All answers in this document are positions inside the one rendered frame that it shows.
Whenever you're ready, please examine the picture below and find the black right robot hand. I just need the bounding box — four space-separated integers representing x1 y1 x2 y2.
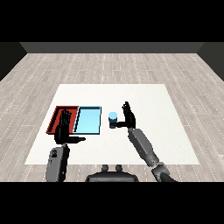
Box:
110 101 137 130

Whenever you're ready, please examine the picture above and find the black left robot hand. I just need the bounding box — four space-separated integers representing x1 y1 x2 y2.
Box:
53 108 87 146

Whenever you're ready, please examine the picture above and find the red shallow open box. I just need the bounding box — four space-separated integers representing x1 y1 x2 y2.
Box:
45 105 81 136

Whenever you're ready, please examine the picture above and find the light blue shallow open box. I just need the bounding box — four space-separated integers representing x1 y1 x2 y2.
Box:
72 105 102 136

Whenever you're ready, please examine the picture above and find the dark grey robot body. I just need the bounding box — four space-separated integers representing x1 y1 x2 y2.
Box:
85 164 140 183

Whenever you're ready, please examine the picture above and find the small blue can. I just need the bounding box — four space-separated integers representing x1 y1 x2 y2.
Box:
108 111 119 130

